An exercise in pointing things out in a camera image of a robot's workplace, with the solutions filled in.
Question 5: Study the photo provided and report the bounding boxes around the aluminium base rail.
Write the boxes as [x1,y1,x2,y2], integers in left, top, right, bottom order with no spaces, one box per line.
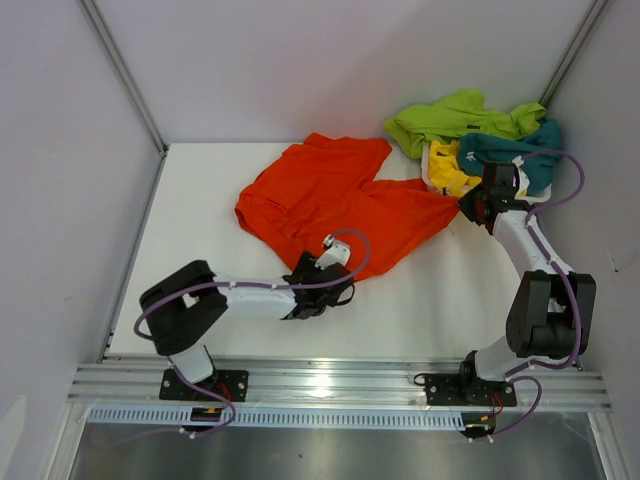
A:
[67,356,612,413]

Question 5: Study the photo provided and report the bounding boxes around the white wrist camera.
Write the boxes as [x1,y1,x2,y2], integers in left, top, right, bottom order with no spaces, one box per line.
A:
[512,155,530,199]
[315,235,351,270]

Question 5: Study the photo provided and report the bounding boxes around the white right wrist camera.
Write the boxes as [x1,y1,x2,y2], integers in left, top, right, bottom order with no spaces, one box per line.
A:
[512,155,530,199]

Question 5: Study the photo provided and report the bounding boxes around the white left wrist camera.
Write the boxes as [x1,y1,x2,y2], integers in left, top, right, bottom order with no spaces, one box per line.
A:
[315,235,351,270]

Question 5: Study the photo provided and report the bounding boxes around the lime green shorts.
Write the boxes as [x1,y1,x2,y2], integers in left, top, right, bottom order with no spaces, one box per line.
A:
[383,89,547,159]

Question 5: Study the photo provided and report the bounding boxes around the white plastic laundry basket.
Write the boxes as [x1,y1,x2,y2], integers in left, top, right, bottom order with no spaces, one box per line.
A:
[421,146,551,204]

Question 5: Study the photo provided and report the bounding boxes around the yellow shorts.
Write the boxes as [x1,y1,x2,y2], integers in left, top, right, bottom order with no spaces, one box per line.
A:
[427,140,481,197]

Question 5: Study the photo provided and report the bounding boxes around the orange shorts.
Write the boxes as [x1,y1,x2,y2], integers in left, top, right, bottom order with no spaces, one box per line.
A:
[235,133,458,281]

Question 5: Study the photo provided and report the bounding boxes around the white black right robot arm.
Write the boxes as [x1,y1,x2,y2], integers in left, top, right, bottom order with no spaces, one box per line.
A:
[456,162,596,404]

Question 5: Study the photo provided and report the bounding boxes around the teal shorts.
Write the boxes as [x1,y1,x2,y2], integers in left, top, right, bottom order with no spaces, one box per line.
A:
[457,120,563,196]

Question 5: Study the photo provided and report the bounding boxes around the white slotted cable duct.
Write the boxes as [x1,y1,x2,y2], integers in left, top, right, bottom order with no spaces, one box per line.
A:
[88,405,465,431]

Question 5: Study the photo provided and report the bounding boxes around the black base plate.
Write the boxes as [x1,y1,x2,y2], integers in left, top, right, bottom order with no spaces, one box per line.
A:
[423,374,517,407]
[159,369,249,402]

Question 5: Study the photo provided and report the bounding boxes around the right aluminium frame post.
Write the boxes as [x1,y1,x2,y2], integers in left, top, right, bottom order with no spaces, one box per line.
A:
[538,0,612,109]

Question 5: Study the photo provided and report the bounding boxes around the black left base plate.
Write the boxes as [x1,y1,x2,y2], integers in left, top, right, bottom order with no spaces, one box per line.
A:
[159,369,249,402]

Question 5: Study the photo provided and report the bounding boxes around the aluminium frame post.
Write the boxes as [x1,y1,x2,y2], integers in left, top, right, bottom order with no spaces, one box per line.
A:
[538,0,612,109]
[77,0,168,157]

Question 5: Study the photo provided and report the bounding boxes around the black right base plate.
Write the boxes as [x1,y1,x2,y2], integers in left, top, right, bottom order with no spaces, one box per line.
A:
[423,374,517,407]

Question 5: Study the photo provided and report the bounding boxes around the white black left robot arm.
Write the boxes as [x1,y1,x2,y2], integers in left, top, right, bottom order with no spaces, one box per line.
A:
[134,251,355,400]

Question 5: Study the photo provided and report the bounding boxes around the left aluminium frame post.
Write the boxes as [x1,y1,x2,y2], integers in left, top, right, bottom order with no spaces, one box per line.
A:
[77,0,168,157]

